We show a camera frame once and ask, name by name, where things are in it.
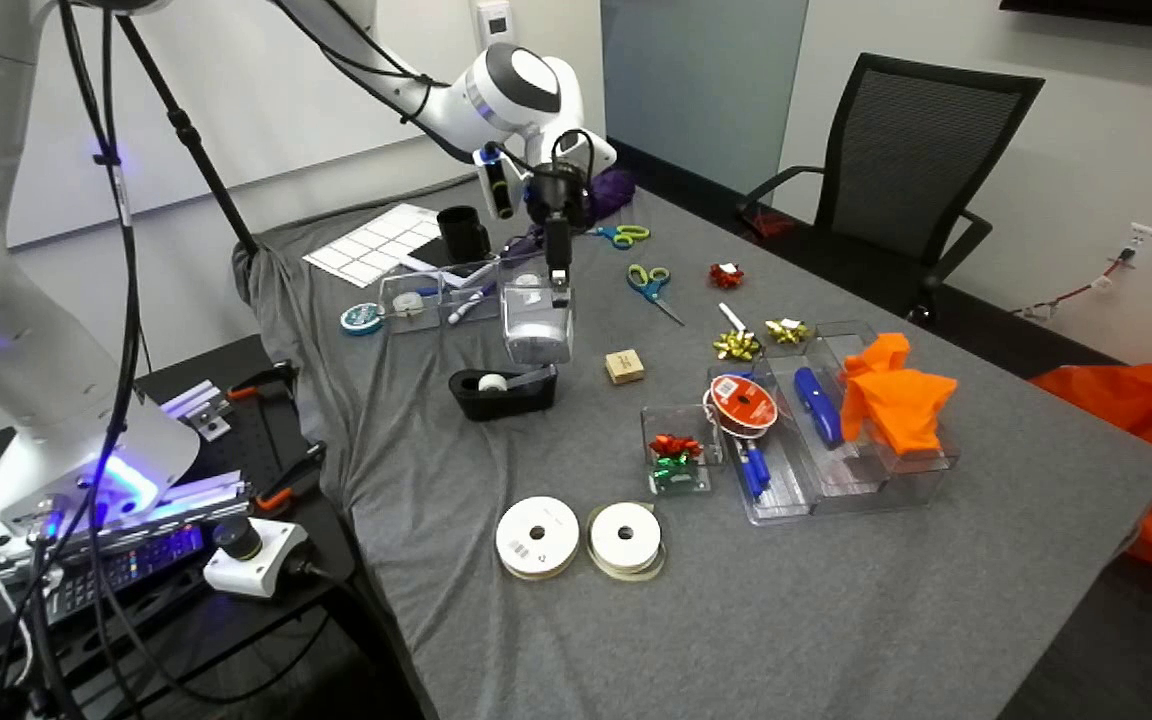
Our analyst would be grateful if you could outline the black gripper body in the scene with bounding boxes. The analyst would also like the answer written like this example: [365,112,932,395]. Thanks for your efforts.
[524,131,606,231]

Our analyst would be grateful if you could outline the clear packaged tape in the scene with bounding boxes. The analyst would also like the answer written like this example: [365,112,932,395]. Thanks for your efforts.
[497,273,576,370]

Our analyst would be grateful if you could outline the square clear plastic container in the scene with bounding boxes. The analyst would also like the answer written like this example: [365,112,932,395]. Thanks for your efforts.
[472,258,567,332]

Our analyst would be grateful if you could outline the black tape dispenser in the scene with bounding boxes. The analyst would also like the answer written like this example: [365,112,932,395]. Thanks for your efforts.
[449,361,562,423]

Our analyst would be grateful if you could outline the small clear plastic container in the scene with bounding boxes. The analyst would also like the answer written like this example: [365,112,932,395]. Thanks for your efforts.
[635,406,720,500]

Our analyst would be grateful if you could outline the black cup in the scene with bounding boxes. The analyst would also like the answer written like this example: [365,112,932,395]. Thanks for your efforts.
[436,200,493,270]

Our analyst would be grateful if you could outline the white marker blue cap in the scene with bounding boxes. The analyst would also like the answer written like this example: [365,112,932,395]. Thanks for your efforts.
[445,279,497,332]

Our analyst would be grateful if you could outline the beige wooden block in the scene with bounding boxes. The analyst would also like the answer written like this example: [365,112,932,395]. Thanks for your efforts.
[598,350,647,389]

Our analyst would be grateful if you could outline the white framed tablet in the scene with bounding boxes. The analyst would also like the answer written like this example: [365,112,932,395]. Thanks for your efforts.
[406,231,508,275]

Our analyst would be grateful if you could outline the long clear plastic tray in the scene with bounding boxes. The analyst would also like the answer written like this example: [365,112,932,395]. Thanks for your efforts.
[380,262,503,336]

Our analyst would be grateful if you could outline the frosted glass panel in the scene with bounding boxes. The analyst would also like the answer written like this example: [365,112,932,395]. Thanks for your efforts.
[598,0,810,198]

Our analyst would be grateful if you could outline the white label sheet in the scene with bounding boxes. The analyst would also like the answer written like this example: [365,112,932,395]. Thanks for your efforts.
[300,200,449,294]

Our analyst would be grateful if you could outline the yellow gift bow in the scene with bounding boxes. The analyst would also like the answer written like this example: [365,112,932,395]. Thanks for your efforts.
[762,312,810,351]
[711,327,769,370]

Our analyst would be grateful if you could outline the blue round tin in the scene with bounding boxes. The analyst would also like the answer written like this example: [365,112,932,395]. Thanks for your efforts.
[336,296,386,340]

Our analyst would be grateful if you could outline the small red bows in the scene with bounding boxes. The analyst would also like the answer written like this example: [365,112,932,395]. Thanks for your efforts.
[647,430,708,460]

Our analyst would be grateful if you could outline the red ribbon spool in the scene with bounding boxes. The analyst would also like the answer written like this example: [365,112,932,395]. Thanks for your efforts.
[698,372,782,441]

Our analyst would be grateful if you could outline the small green bow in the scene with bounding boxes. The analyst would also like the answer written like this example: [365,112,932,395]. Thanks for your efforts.
[651,457,711,491]

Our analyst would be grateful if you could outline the large white ribbon spool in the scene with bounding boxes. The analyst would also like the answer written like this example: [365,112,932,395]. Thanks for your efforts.
[493,491,585,586]

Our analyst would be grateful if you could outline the small white ribbon spool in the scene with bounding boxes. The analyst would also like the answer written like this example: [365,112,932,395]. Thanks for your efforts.
[585,500,668,586]

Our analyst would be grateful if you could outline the orange tissue paper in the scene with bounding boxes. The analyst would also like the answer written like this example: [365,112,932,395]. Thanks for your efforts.
[837,327,962,460]

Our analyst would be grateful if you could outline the black mesh office chair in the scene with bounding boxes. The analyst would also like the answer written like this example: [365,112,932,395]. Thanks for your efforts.
[730,54,1046,332]

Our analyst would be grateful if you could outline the black tripod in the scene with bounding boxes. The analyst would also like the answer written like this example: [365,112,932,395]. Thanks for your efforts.
[109,0,267,263]

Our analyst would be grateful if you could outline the silver metal block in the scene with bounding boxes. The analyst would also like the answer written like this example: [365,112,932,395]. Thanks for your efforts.
[152,377,239,446]

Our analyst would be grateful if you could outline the grey tablecloth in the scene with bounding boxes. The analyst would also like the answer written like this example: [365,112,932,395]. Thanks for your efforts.
[229,143,1152,720]

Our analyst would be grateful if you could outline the white controller black knob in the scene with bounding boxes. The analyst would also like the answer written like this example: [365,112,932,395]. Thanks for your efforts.
[199,511,311,599]

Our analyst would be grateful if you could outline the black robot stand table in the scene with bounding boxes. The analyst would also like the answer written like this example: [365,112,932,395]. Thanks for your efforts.
[0,332,406,720]

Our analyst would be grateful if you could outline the green blue handled scissors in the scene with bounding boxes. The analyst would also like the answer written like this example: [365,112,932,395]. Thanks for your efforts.
[590,220,655,258]
[623,262,687,332]

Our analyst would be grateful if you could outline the white wall thermostat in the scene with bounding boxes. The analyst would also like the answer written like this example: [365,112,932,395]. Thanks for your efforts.
[472,0,521,65]

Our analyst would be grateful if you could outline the orange handled pliers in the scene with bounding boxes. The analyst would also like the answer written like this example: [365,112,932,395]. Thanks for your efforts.
[219,363,300,412]
[247,446,331,517]

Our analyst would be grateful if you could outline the black cable bundle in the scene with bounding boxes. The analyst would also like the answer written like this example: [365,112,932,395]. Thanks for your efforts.
[48,0,152,593]

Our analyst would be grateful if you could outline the thin power cable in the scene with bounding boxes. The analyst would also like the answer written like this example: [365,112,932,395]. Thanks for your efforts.
[1012,252,1133,325]

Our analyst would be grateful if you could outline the black wall television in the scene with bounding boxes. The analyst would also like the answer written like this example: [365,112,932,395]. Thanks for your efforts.
[996,0,1152,36]

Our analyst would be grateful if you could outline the white wall outlet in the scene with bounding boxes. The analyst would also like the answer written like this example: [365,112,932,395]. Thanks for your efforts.
[1116,216,1152,273]

